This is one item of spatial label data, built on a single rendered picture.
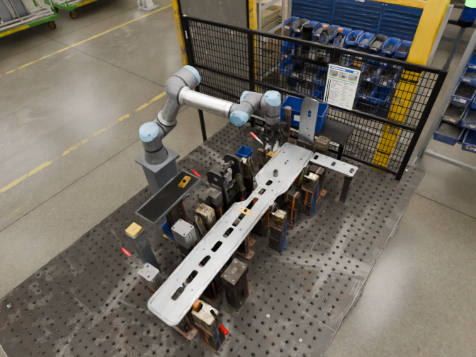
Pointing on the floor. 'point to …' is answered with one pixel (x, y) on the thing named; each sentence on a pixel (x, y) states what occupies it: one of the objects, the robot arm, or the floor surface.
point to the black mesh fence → (312, 81)
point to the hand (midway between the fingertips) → (274, 149)
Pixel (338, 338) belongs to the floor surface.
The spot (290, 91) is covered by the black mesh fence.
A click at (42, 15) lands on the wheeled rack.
